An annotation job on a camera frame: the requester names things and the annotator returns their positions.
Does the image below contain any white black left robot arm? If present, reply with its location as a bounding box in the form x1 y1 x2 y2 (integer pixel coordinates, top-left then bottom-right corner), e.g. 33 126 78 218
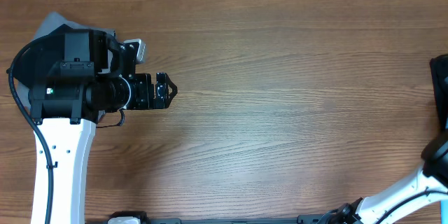
8 25 178 223

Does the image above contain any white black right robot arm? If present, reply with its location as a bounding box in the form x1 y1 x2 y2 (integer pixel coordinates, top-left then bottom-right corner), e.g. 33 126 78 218
322 132 447 224

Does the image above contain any grey folded garment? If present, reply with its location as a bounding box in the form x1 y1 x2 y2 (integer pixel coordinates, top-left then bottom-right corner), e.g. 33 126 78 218
15 12 116 109

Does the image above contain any black garment pile at right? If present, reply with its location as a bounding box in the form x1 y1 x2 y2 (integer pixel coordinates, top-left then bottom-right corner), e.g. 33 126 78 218
429 54 447 131

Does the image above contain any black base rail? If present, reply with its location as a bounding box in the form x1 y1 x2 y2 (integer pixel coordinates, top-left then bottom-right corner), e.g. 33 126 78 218
83 211 337 224

